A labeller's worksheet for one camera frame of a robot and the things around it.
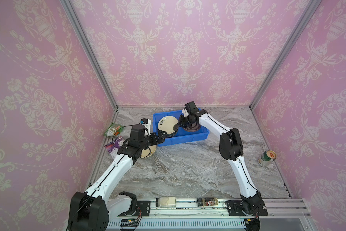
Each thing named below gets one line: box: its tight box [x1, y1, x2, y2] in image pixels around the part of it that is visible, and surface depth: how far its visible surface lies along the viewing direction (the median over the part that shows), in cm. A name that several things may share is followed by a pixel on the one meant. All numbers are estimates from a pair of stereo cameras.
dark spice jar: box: [196, 197, 219, 207], surface depth 75 cm
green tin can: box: [258, 149, 277, 167], surface depth 84 cm
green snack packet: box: [103, 122, 125, 137], surface depth 107 cm
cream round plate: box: [140, 144, 157, 159], surface depth 74 cm
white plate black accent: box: [157, 115, 179, 138], surface depth 105 cm
